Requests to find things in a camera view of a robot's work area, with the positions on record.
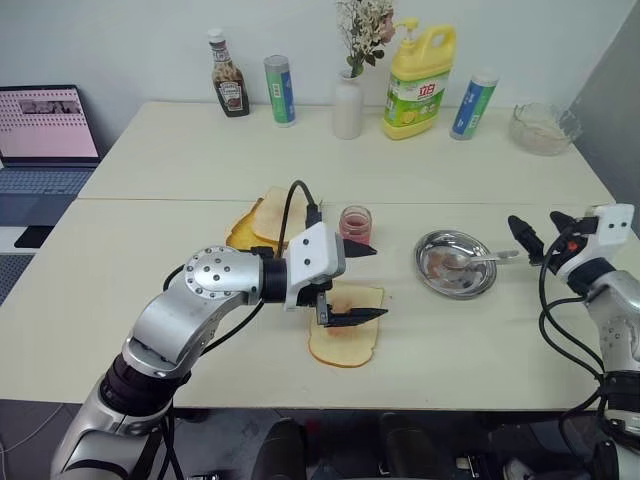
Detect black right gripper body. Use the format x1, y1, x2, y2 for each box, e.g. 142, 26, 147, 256
541, 215, 600, 275

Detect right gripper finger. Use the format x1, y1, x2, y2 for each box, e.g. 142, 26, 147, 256
548, 210, 585, 237
507, 214, 546, 267

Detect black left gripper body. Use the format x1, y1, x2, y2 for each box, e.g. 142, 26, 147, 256
295, 278, 335, 328

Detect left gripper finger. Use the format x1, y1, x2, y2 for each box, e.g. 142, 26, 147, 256
322, 307, 390, 329
342, 238, 379, 260

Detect small glass jam jar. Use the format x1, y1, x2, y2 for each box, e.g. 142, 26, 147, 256
338, 204, 374, 246

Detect toast slices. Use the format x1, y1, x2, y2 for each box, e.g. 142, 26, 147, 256
225, 198, 289, 252

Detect metal spoon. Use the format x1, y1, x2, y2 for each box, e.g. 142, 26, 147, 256
446, 249, 521, 271

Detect round metal plate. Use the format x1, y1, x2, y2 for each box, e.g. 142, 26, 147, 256
413, 229, 499, 300

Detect clear glass bowl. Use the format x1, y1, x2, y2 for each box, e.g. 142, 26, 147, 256
508, 102, 581, 157

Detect white ceramic vase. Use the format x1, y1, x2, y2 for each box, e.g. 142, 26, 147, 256
332, 69, 365, 140

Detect blue green cylindrical tube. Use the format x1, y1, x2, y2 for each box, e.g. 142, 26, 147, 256
448, 69, 501, 142
263, 54, 297, 129

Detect dark rounded shape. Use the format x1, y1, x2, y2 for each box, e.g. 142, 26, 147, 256
249, 418, 307, 480

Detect yellow detergent pump bottle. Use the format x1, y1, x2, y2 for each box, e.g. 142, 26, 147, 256
382, 18, 457, 141

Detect brown ketchup bottle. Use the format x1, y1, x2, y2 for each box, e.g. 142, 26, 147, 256
207, 28, 251, 119

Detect dried flower bouquet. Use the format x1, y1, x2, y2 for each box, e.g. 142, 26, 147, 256
335, 0, 399, 80

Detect grey perforated panel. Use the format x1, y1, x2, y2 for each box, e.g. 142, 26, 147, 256
0, 252, 37, 306

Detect open grey laptop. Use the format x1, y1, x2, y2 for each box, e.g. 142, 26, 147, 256
0, 84, 101, 227

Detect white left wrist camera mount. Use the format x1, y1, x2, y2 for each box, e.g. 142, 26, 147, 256
283, 222, 348, 314

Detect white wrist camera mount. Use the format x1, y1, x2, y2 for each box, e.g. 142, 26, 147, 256
283, 222, 348, 314
552, 202, 636, 281

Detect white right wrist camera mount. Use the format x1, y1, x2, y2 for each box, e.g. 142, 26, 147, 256
552, 202, 636, 281

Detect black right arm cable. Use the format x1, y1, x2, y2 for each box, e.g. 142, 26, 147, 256
537, 238, 621, 451

